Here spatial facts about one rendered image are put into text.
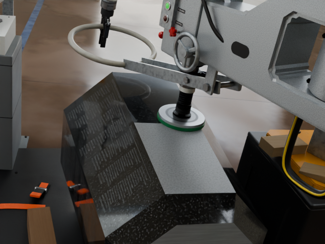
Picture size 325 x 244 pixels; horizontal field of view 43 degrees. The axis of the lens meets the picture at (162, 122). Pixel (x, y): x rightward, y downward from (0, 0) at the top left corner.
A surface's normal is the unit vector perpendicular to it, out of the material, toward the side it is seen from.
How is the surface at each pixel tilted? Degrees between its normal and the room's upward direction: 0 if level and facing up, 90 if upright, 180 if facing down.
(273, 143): 0
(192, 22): 90
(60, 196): 0
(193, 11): 90
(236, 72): 90
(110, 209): 45
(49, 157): 0
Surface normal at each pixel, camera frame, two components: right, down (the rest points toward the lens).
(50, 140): 0.16, -0.87
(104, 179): -0.55, -0.63
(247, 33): -0.80, 0.15
